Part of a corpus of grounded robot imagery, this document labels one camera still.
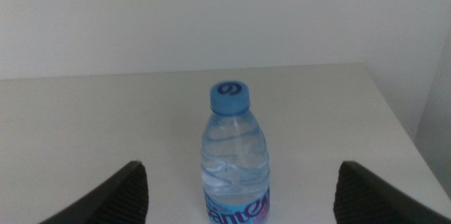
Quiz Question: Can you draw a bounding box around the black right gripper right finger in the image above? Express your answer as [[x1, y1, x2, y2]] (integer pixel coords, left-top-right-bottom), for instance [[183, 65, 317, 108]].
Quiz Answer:
[[333, 161, 451, 224]]

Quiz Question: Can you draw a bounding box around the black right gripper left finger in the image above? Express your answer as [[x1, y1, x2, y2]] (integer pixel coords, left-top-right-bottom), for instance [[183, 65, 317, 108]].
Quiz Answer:
[[38, 160, 149, 224]]

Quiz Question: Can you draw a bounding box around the clear water bottle blue cap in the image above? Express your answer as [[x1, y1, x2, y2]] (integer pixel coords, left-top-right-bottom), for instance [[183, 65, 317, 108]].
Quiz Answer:
[[199, 80, 271, 224]]

